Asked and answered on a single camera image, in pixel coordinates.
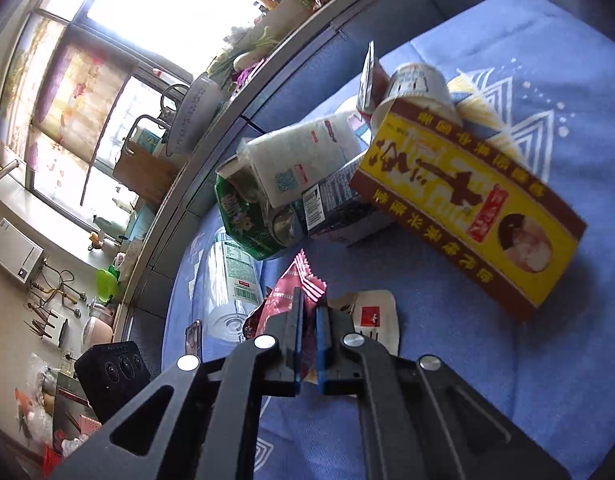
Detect kitchen window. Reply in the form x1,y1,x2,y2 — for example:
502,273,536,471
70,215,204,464
0,0,268,221

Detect white plastic packet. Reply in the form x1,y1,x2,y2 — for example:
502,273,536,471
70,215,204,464
248,112,373,208

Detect purple cloth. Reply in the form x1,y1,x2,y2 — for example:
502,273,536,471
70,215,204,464
232,60,263,88

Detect metal faucet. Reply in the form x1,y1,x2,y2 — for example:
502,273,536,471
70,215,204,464
160,84,193,121

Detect red and white packet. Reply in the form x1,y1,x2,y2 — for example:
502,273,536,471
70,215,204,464
357,41,391,113

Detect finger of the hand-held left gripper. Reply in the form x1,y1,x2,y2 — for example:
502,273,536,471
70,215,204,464
185,320,203,361

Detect red patterned bag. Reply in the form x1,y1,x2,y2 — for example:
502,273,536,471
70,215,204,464
42,444,64,477

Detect green scallions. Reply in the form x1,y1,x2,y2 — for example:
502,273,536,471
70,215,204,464
208,25,278,76

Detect red snack wrapper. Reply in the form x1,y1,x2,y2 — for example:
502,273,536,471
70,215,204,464
242,249,325,341

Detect green plastic scoop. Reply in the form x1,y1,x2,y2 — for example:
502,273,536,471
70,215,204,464
96,266,121,306

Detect wooden cutting board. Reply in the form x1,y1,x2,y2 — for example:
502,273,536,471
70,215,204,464
112,142,181,206

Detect yellow and brown cardboard box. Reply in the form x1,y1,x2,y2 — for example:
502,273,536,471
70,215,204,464
348,97,587,322

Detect grey milk carton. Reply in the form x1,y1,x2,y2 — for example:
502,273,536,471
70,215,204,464
302,152,395,246

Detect pink pot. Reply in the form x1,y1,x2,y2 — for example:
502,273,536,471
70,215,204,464
82,310,116,356

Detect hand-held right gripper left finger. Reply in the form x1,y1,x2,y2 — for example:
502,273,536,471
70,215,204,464
48,287,308,480

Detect white paper cup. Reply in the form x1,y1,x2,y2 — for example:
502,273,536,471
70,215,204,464
371,62,461,128

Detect white water heater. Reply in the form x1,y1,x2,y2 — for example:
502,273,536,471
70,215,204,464
0,217,44,286

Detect green drink can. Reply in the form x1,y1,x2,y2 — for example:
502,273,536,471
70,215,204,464
214,157,308,261

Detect clear plastic bottle green label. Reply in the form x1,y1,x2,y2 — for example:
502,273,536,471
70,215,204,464
200,227,266,346

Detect white pouch with red label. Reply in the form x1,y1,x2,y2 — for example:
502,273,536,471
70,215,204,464
332,290,401,356

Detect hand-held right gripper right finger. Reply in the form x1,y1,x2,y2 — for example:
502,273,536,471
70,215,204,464
315,292,573,480

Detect white patterned bowl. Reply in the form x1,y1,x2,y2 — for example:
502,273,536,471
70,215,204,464
165,72,223,156

